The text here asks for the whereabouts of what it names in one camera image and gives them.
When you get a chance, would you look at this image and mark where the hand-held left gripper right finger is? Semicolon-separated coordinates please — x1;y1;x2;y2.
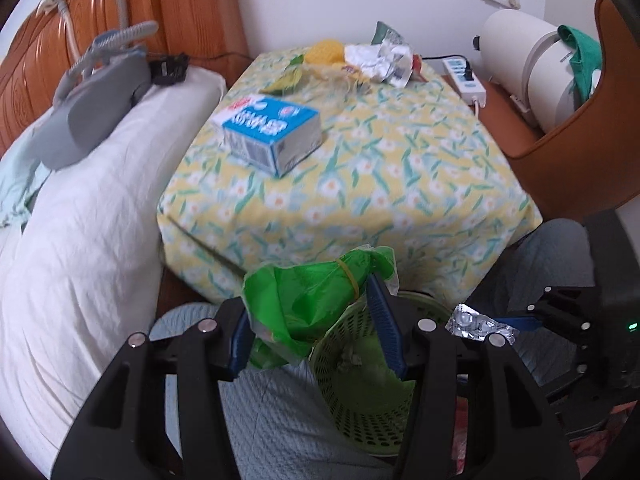
366;274;586;480

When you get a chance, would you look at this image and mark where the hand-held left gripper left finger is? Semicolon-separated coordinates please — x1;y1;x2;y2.
50;297;252;480

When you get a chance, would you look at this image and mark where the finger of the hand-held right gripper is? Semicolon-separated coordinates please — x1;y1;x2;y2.
542;344;608;403
492;285;601;346

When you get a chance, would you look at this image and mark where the green plastic bag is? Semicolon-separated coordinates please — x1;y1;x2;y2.
242;245;398;368

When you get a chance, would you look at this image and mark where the green plastic basket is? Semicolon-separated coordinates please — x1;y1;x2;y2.
307;290;468;461

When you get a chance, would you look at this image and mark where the silver blister pack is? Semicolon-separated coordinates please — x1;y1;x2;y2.
445;304;521;346

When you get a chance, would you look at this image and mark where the blue and white carton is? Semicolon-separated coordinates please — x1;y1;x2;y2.
210;94;323;178

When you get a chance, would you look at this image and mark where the pink blanket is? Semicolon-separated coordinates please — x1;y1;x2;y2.
450;395;640;480

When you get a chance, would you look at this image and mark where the white pillow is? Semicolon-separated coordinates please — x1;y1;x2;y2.
0;65;228;466

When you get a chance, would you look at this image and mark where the brown chair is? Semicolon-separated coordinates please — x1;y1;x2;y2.
480;0;640;221

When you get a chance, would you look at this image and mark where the white power strip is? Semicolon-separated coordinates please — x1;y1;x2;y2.
441;56;487;107

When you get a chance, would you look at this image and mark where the white cylindrical appliance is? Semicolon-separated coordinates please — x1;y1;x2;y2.
472;9;583;131

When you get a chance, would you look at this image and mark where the green garment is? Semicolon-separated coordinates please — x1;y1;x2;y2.
557;24;603;101

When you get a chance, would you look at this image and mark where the clear plastic bag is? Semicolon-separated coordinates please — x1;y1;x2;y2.
300;62;372;97

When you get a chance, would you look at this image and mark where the yellow-green wrapper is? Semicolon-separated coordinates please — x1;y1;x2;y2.
260;55;307;95

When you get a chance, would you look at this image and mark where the crumpled white paper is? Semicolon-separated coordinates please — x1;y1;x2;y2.
345;42;416;86

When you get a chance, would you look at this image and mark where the light teal cloth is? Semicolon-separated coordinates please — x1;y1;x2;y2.
0;132;53;228

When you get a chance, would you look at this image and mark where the black plug adapter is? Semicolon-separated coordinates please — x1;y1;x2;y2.
150;53;190;86

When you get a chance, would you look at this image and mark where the yellow foam net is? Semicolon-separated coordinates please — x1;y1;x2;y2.
305;39;347;67

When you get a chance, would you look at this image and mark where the green snack packet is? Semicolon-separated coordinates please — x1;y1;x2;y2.
371;21;408;47

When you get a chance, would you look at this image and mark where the wooden headboard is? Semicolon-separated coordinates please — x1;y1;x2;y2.
0;0;251;161

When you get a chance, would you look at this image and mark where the grey ribbed hose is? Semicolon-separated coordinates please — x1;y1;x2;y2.
52;0;160;106

